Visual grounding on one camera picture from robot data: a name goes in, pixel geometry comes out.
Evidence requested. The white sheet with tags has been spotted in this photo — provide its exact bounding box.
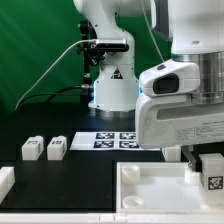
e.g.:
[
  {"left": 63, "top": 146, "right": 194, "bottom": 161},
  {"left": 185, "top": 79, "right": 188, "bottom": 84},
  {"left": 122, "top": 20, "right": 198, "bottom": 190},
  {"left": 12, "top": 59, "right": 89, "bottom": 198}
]
[{"left": 69, "top": 131, "right": 162, "bottom": 152}]

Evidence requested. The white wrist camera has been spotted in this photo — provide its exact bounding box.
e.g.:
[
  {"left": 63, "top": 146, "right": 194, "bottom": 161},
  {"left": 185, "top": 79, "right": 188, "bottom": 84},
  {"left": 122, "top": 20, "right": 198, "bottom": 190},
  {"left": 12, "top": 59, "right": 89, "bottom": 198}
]
[{"left": 139, "top": 59, "right": 200, "bottom": 97}]

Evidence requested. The white cable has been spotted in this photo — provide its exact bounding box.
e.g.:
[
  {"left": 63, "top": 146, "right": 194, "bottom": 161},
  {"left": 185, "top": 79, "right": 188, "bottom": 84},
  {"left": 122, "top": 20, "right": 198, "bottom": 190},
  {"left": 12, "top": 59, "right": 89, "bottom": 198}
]
[{"left": 14, "top": 38, "right": 98, "bottom": 111}]

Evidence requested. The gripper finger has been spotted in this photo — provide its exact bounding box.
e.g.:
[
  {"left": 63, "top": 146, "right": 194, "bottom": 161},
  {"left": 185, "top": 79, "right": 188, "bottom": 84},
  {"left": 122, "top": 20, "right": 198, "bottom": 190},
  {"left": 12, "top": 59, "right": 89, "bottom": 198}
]
[{"left": 183, "top": 145, "right": 200, "bottom": 172}]

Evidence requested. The white left obstacle block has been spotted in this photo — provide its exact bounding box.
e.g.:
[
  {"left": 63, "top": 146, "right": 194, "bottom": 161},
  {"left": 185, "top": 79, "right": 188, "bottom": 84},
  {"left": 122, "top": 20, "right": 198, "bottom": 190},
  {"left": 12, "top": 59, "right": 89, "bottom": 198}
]
[{"left": 0, "top": 167, "right": 15, "bottom": 204}]

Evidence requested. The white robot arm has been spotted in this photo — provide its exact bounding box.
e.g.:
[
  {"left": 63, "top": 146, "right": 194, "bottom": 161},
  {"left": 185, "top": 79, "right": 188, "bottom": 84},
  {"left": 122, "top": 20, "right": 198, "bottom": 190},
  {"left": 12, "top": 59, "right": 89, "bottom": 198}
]
[{"left": 73, "top": 0, "right": 224, "bottom": 175}]

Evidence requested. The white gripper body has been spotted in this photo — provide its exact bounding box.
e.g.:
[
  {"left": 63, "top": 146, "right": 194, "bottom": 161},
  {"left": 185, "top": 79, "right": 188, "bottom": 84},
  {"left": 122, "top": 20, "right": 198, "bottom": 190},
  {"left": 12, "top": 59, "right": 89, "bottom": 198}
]
[{"left": 135, "top": 93, "right": 224, "bottom": 149}]

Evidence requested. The white front rail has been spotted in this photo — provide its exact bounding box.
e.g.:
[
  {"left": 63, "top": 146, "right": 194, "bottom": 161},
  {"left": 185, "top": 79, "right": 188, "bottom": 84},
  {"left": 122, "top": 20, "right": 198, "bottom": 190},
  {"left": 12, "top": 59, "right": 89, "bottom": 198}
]
[{"left": 0, "top": 213, "right": 224, "bottom": 224}]

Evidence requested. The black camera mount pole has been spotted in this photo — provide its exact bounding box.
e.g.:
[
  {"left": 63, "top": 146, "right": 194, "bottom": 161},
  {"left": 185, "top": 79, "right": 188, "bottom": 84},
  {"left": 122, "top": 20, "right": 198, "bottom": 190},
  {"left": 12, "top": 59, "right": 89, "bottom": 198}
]
[{"left": 77, "top": 20, "right": 129, "bottom": 103}]

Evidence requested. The black cable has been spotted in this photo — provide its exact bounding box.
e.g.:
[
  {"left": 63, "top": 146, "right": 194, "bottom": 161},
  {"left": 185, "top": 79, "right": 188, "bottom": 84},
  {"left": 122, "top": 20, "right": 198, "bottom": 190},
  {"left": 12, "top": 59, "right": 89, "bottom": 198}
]
[{"left": 16, "top": 84, "right": 94, "bottom": 109}]

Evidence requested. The white square tabletop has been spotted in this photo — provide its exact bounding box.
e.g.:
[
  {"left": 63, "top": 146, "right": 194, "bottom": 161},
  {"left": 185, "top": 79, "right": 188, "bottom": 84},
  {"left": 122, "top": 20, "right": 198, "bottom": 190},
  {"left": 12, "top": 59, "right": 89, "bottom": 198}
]
[{"left": 116, "top": 162, "right": 224, "bottom": 214}]

